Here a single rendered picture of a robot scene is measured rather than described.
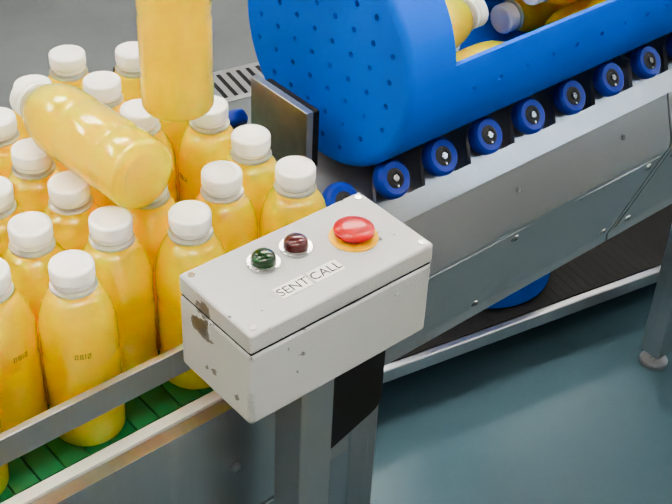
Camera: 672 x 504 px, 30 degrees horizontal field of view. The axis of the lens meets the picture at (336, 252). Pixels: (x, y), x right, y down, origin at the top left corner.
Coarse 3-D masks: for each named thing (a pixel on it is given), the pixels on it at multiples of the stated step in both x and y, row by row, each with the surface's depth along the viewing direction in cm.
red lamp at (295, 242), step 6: (288, 234) 107; (294, 234) 107; (300, 234) 107; (288, 240) 107; (294, 240) 107; (300, 240) 107; (306, 240) 107; (288, 246) 106; (294, 246) 106; (300, 246) 106; (306, 246) 107; (294, 252) 107; (300, 252) 107
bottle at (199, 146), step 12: (228, 120) 129; (192, 132) 128; (204, 132) 127; (216, 132) 127; (228, 132) 128; (180, 144) 130; (192, 144) 128; (204, 144) 127; (216, 144) 127; (228, 144) 128; (180, 156) 129; (192, 156) 128; (204, 156) 128; (216, 156) 128; (180, 168) 130; (192, 168) 128; (180, 180) 131; (192, 180) 129; (180, 192) 132; (192, 192) 130
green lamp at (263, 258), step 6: (252, 252) 105; (258, 252) 105; (264, 252) 105; (270, 252) 105; (252, 258) 105; (258, 258) 105; (264, 258) 105; (270, 258) 105; (252, 264) 105; (258, 264) 105; (264, 264) 104; (270, 264) 105
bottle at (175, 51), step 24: (144, 0) 110; (168, 0) 109; (192, 0) 110; (144, 24) 112; (168, 24) 111; (192, 24) 111; (144, 48) 113; (168, 48) 112; (192, 48) 113; (144, 72) 115; (168, 72) 113; (192, 72) 114; (144, 96) 117; (168, 96) 115; (192, 96) 116; (168, 120) 117
